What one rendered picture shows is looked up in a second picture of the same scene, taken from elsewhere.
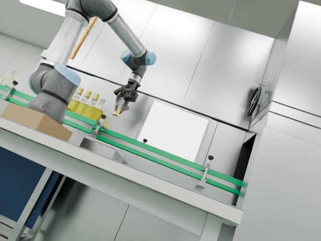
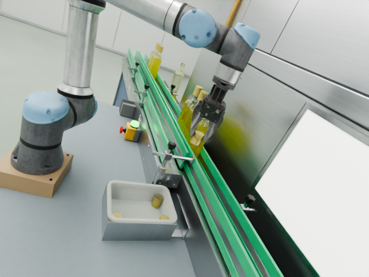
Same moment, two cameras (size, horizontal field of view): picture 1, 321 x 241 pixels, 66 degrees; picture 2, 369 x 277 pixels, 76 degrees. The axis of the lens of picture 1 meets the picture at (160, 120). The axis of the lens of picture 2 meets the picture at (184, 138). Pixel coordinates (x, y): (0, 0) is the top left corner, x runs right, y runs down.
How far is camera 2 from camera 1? 1.22 m
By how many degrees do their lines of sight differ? 67
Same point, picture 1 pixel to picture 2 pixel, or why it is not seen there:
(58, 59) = (65, 77)
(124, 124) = (246, 151)
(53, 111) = (17, 160)
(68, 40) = (68, 45)
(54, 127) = (16, 181)
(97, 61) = not seen: hidden behind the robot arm
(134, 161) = (199, 236)
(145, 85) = (307, 68)
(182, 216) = not seen: outside the picture
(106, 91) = (240, 86)
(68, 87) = (28, 128)
